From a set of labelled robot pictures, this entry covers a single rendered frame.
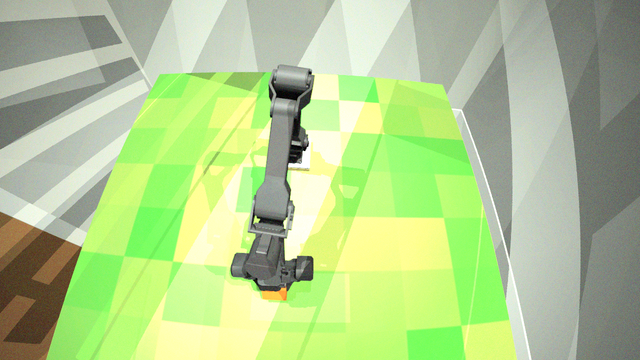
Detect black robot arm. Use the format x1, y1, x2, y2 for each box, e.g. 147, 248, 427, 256
245, 64, 315, 292

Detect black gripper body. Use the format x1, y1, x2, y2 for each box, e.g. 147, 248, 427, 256
230, 244, 314, 281

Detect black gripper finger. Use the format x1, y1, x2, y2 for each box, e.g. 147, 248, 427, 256
286, 276, 300, 291
244, 276, 259, 286

